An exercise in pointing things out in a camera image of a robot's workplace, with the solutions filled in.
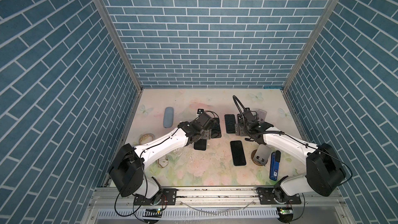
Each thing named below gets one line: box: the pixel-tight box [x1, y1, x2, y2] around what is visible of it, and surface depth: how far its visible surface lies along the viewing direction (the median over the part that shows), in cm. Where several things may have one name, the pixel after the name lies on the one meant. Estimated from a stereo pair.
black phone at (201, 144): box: [193, 138, 207, 151], surface depth 83 cm
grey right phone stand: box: [257, 108, 267, 123], surface depth 100 cm
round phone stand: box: [250, 144, 272, 167], surface depth 84 cm
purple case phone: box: [230, 140, 247, 167], surface depth 90 cm
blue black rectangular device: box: [269, 150, 281, 181], surface depth 83 cm
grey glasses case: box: [163, 106, 174, 129], surface depth 106 cm
